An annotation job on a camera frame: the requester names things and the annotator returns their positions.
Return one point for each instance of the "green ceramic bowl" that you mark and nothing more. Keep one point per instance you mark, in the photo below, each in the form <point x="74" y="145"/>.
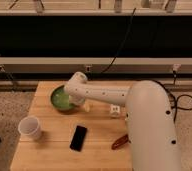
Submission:
<point x="60" y="100"/>

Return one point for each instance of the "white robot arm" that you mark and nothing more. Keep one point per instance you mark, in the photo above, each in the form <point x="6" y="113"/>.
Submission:
<point x="150" y="122"/>

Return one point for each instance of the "white plastic bottle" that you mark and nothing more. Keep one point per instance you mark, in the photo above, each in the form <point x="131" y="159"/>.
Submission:
<point x="114" y="111"/>

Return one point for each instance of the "black smartphone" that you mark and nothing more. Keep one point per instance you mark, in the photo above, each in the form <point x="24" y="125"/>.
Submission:
<point x="78" y="138"/>

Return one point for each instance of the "grey metal rail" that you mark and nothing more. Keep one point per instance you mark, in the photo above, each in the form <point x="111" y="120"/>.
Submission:
<point x="96" y="65"/>

